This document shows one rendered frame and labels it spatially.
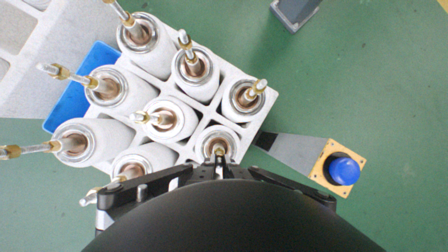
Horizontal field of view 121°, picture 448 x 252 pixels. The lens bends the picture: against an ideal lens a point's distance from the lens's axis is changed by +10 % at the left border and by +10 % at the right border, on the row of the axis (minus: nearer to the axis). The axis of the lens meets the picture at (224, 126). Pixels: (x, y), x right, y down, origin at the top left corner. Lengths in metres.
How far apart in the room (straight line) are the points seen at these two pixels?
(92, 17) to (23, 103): 0.28
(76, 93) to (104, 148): 0.29
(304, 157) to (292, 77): 0.41
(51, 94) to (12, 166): 0.38
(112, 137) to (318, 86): 0.70
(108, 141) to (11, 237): 0.69
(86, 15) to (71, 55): 0.12
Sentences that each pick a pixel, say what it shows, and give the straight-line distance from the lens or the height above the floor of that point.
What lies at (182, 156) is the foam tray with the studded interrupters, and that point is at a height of 0.18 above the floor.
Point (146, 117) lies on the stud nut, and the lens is 0.19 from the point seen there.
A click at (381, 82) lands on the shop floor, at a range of 0.88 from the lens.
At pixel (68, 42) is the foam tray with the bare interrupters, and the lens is 0.57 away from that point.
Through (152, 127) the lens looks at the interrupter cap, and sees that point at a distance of 0.27.
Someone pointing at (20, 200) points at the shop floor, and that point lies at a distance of 0.91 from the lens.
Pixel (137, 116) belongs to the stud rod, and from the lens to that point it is 0.18.
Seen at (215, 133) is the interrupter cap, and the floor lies 0.25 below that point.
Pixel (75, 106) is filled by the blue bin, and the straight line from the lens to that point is 0.61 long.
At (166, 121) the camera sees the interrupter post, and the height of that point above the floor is 0.27.
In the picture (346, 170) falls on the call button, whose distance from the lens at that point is 0.26.
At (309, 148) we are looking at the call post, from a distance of 0.27.
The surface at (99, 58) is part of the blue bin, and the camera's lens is 0.58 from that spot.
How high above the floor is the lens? 0.50
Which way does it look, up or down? 87 degrees down
